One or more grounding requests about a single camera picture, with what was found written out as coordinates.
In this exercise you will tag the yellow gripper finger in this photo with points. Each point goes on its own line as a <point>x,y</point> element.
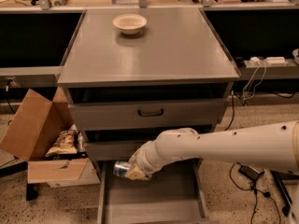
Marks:
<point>135,173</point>

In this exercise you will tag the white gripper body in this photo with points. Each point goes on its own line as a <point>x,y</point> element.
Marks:
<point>145,160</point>

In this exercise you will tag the blue silver redbull can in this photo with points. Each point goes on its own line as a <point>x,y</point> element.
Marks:
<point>121,168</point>

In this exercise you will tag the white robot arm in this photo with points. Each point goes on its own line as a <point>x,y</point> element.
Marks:
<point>273,147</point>

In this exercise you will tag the grey middle drawer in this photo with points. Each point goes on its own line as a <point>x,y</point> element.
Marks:
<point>112,150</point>

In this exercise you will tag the grey open bottom drawer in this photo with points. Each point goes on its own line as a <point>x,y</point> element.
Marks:
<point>173,196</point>

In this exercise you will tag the grey top drawer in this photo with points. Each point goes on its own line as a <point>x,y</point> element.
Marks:
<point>150,114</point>

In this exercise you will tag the grey drawer cabinet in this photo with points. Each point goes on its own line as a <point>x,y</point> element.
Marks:
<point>176,56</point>

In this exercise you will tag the small bottle in box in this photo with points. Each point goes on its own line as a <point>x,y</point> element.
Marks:
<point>80,145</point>

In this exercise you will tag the snack chip bag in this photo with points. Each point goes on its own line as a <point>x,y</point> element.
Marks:
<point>64,144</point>

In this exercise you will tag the black power adapter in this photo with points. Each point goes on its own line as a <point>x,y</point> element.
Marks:
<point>251,173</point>

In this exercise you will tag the brown cardboard box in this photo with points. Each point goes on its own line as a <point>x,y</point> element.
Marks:
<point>32,132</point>

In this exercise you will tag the cream ceramic bowl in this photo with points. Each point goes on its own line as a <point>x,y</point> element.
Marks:
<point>130,24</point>

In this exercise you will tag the black metal floor bar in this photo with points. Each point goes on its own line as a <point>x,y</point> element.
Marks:
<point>279,181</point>

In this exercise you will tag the white plug adapter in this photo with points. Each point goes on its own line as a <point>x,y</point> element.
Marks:
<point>254,59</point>

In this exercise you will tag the white power strip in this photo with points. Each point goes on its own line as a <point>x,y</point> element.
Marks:
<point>276,61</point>

